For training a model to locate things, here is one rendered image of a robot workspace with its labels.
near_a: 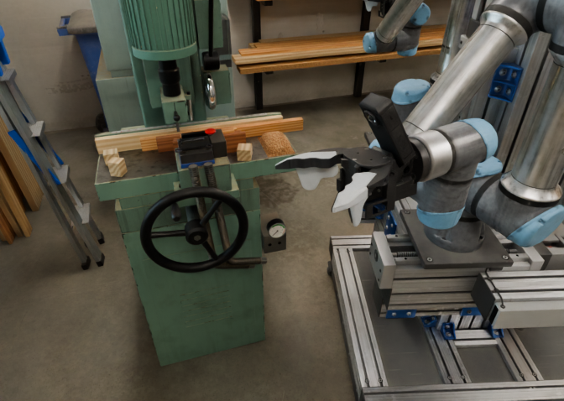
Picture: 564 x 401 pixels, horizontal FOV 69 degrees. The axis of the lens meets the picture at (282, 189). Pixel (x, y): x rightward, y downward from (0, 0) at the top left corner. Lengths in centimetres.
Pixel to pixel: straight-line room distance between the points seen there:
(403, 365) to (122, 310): 125
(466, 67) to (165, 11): 72
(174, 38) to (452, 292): 102
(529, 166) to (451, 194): 25
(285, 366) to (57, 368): 92
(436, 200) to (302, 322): 129
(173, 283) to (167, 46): 79
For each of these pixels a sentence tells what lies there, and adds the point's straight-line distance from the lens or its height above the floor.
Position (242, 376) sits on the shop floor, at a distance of 179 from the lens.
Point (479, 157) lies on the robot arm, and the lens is 72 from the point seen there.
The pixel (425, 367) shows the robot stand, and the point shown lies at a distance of 164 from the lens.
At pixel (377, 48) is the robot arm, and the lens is 163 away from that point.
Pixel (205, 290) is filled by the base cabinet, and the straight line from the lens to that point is 155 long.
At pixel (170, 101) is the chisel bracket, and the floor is 107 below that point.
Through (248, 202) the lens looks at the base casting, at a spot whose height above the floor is 75.
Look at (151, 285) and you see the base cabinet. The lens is 150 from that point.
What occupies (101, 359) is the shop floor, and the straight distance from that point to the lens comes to 197.
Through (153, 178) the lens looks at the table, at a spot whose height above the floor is 89.
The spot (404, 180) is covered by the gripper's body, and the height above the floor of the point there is 120.
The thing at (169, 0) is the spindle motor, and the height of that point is 134.
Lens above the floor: 154
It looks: 35 degrees down
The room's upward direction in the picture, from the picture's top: straight up
